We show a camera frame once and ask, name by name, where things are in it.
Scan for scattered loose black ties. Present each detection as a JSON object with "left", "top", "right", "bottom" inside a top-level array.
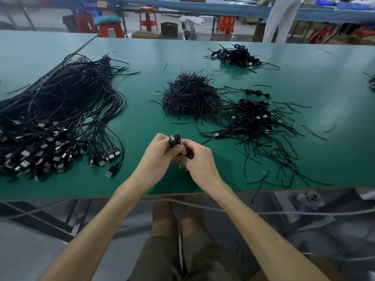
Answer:
[{"left": 234, "top": 101, "right": 337, "bottom": 205}]

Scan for person's right leg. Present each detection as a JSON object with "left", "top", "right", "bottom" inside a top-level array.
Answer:
[{"left": 180, "top": 195, "right": 213, "bottom": 236}]

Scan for person's right hand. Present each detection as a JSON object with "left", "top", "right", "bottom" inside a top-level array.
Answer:
[{"left": 178, "top": 139, "right": 224, "bottom": 192}]

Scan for person's left hand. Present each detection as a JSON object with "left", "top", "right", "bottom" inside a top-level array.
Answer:
[{"left": 130, "top": 133, "right": 183, "bottom": 191}]

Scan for flat cardboard box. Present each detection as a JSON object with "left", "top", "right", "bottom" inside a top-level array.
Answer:
[{"left": 131, "top": 30, "right": 162, "bottom": 39}]

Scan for white foam roll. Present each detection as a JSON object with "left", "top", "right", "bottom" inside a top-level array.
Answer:
[{"left": 179, "top": 16, "right": 205, "bottom": 26}]

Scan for small heap of tied cable coils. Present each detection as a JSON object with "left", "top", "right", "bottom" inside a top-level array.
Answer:
[{"left": 204, "top": 44, "right": 280, "bottom": 74}]

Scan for single tied black cable coil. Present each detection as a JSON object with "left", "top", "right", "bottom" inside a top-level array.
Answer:
[{"left": 224, "top": 85, "right": 273, "bottom": 100}]

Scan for white cable under table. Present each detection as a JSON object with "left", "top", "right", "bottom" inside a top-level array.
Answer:
[{"left": 0, "top": 197, "right": 375, "bottom": 220}]

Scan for olive green shorts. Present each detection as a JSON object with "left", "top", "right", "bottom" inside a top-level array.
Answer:
[{"left": 128, "top": 228, "right": 242, "bottom": 281}]

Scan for pile of black twist ties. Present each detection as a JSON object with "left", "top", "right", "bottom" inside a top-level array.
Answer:
[{"left": 150, "top": 67, "right": 227, "bottom": 126}]

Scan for person's right forearm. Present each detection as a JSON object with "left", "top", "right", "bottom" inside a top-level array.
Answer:
[{"left": 199, "top": 181, "right": 332, "bottom": 281}]

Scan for black floor fan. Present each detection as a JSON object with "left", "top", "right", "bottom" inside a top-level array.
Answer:
[{"left": 181, "top": 19, "right": 197, "bottom": 41}]

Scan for white plug adapter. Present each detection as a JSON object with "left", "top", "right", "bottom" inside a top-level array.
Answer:
[{"left": 296, "top": 191, "right": 326, "bottom": 210}]

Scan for pile of tied cable coils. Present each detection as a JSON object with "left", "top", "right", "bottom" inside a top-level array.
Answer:
[{"left": 198, "top": 98, "right": 302, "bottom": 144}]

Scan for red plastic stool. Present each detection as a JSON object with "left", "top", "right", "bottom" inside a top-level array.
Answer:
[
  {"left": 98, "top": 23, "right": 125, "bottom": 38},
  {"left": 73, "top": 13, "right": 98, "bottom": 34},
  {"left": 139, "top": 7, "right": 159, "bottom": 32},
  {"left": 306, "top": 25, "right": 336, "bottom": 44}
]

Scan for person's leg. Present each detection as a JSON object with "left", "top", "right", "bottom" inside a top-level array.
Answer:
[
  {"left": 152, "top": 200, "right": 180, "bottom": 242},
  {"left": 180, "top": 195, "right": 213, "bottom": 236}
]

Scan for person's left forearm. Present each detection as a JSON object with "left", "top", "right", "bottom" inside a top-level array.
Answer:
[{"left": 37, "top": 176, "right": 153, "bottom": 281}]

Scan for black cable heap at edge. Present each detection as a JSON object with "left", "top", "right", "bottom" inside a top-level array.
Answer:
[{"left": 362, "top": 72, "right": 375, "bottom": 92}]

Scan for person's left leg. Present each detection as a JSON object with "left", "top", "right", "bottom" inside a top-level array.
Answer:
[{"left": 152, "top": 200, "right": 180, "bottom": 242}]

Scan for orange plastic stool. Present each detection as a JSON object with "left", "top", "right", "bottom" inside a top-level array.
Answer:
[{"left": 217, "top": 16, "right": 237, "bottom": 34}]

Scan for large bundle of black plug cables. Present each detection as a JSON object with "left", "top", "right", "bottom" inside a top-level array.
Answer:
[{"left": 0, "top": 53, "right": 141, "bottom": 182}]

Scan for black square bin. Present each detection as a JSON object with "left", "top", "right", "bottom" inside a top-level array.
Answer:
[{"left": 160, "top": 21, "right": 179, "bottom": 37}]

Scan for brown cardboard box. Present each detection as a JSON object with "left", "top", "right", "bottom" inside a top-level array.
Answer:
[{"left": 253, "top": 23, "right": 266, "bottom": 43}]

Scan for blue seat cushion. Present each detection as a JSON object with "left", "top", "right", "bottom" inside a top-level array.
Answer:
[{"left": 93, "top": 14, "right": 121, "bottom": 26}]

